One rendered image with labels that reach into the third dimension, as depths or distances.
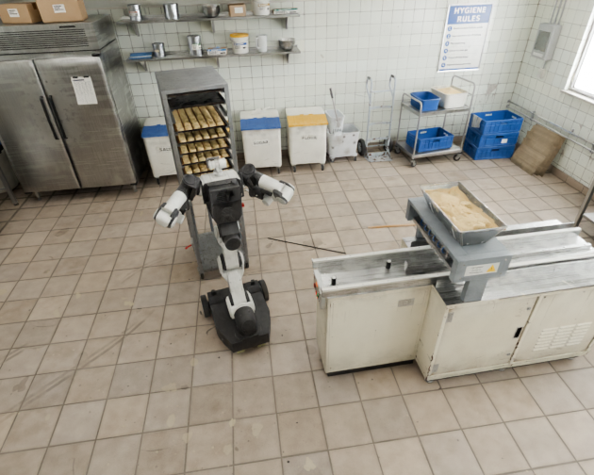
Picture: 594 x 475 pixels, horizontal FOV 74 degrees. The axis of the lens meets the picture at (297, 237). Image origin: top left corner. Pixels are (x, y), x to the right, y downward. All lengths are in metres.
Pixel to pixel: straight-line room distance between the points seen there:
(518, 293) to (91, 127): 4.75
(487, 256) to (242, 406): 1.90
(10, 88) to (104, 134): 1.01
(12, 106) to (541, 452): 5.88
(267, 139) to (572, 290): 3.97
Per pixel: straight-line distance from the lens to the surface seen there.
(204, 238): 4.32
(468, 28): 6.73
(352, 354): 2.97
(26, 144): 5.84
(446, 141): 6.39
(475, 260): 2.42
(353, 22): 6.10
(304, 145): 5.68
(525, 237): 3.30
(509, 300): 2.82
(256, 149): 5.63
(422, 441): 2.99
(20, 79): 5.57
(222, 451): 2.92
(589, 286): 3.15
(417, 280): 2.64
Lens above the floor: 2.58
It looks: 35 degrees down
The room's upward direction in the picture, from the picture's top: 2 degrees counter-clockwise
